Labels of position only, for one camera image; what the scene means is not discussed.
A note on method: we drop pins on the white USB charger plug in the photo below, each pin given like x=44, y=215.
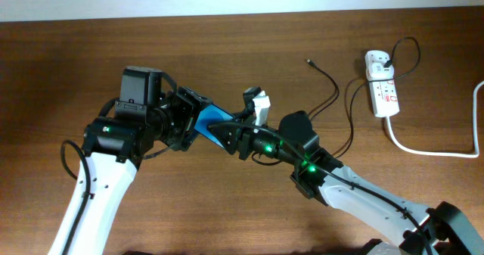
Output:
x=375, y=61

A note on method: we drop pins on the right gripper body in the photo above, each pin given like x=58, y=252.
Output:
x=247, y=141

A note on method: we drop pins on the white power strip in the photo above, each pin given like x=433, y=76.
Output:
x=384, y=98

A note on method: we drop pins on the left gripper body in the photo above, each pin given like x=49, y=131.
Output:
x=185, y=109

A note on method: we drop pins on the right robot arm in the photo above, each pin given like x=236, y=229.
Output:
x=409, y=227

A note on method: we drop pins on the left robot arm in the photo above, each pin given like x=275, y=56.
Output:
x=151, y=107

